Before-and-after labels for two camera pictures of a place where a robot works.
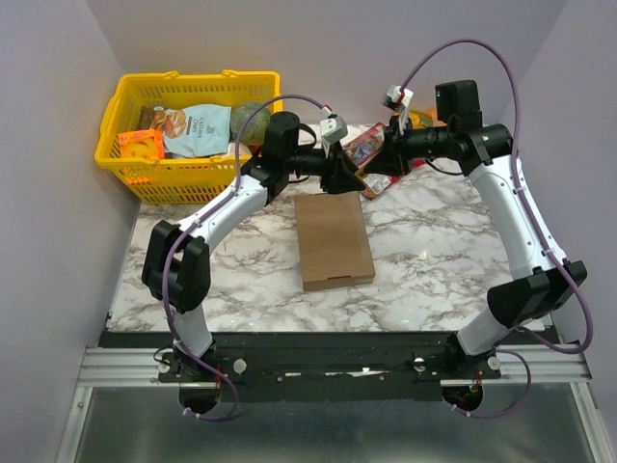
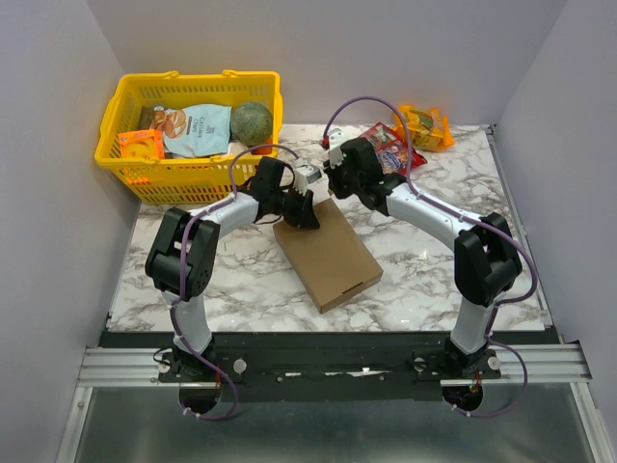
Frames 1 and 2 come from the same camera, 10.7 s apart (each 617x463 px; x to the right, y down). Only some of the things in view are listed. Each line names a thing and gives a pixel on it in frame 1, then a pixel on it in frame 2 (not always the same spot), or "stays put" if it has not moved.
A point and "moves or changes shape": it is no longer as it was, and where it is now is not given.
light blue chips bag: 195,130 stays put
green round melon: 256,127 stays put
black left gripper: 337,176 → 305,216
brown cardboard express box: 334,240 moves or changes shape
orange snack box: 144,145 stays put
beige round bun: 244,150 stays put
